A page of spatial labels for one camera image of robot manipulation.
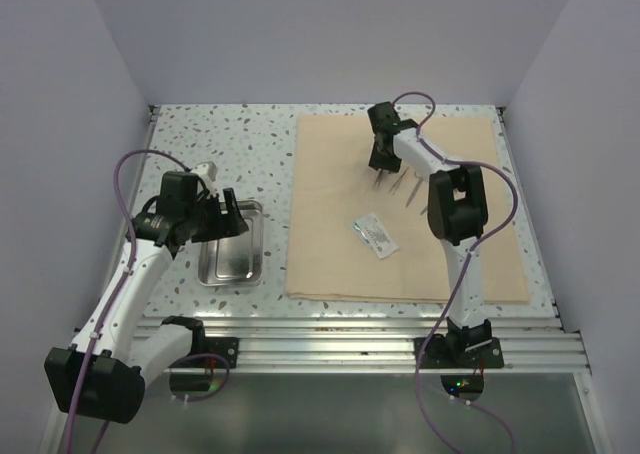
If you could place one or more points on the white blue sachet packet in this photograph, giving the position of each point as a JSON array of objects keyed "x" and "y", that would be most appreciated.
[{"x": 373, "y": 234}]

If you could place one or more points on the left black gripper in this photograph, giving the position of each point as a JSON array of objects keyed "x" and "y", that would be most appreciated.
[{"x": 226, "y": 224}]

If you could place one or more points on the steel tweezers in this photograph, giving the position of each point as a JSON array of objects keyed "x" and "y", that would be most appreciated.
[
  {"x": 395, "y": 186},
  {"x": 381, "y": 176}
]

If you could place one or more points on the stainless steel tray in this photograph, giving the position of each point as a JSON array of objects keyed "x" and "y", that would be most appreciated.
[{"x": 235, "y": 261}]

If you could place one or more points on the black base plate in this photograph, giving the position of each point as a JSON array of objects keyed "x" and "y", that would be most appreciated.
[
  {"x": 439, "y": 355},
  {"x": 224, "y": 347}
]

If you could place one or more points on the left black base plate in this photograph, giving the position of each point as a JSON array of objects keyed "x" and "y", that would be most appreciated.
[{"x": 224, "y": 347}]

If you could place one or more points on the small steel scissors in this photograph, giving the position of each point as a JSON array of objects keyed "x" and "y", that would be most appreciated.
[{"x": 419, "y": 180}]

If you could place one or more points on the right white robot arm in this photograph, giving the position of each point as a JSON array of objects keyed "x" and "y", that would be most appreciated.
[{"x": 456, "y": 214}]

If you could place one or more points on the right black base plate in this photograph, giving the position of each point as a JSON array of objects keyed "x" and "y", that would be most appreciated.
[{"x": 439, "y": 355}]

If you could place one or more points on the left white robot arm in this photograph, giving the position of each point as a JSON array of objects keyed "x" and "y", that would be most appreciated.
[{"x": 101, "y": 375}]

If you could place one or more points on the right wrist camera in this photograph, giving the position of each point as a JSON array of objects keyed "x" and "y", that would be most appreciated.
[{"x": 384, "y": 113}]

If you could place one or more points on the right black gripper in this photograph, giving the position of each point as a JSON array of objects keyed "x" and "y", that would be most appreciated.
[{"x": 377, "y": 162}]

